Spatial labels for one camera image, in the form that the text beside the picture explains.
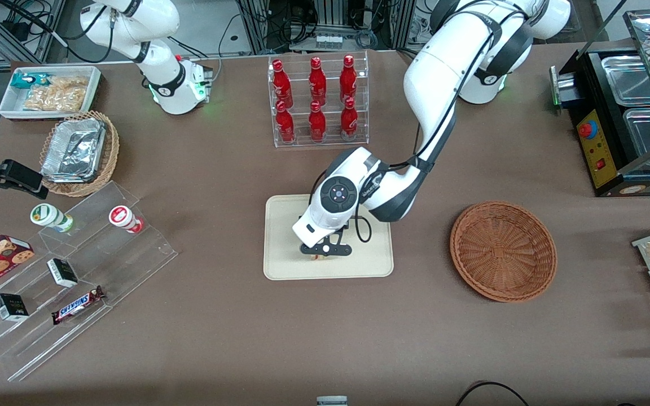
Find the red emergency stop button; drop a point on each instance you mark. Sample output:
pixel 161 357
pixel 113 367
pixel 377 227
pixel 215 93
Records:
pixel 587 129

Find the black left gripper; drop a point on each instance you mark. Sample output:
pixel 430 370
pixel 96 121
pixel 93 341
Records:
pixel 346 226

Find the round brown wicker basket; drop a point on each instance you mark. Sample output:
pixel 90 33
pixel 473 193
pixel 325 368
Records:
pixel 503 251

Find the green lid cup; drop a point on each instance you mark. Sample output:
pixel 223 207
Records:
pixel 48 216

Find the black food warmer cabinet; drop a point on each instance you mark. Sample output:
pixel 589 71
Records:
pixel 598 152

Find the clear bag of crackers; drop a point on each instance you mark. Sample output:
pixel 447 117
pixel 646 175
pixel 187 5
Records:
pixel 57 97

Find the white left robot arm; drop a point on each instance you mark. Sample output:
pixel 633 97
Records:
pixel 443 73

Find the beige rectangular serving tray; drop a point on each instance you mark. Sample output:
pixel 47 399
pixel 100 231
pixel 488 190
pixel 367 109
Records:
pixel 282 248

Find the aluminium foil container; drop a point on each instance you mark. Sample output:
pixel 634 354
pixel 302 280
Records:
pixel 74 149

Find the teal snack packet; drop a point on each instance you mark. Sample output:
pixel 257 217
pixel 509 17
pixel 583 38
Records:
pixel 26 80

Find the red cola bottle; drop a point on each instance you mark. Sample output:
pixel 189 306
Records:
pixel 285 125
pixel 349 121
pixel 317 124
pixel 317 82
pixel 281 84
pixel 348 79

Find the light wicker basket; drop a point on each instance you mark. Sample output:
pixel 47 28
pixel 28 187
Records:
pixel 109 152

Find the aluminium frame rack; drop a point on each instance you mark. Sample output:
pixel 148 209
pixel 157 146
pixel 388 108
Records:
pixel 254 25

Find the Snickers chocolate bar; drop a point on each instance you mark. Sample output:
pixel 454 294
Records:
pixel 77 305

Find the clear acrylic bottle rack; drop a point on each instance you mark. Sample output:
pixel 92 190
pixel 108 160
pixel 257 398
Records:
pixel 319 142

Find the red lid cup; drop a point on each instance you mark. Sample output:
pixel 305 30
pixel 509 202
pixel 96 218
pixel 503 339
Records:
pixel 123 217

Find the grey power strip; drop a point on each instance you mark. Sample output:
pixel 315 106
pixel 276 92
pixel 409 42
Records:
pixel 328 40

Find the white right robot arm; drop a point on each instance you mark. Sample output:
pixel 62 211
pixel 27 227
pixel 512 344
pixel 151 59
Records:
pixel 161 73

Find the small black white box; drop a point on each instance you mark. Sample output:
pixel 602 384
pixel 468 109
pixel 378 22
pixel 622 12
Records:
pixel 11 307
pixel 62 272

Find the grey device with label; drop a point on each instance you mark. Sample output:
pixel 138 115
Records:
pixel 332 401

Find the white rectangular snack bin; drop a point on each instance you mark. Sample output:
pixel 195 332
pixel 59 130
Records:
pixel 9 107

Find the clear acrylic stepped shelf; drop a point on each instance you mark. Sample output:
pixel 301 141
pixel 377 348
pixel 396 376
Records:
pixel 105 265

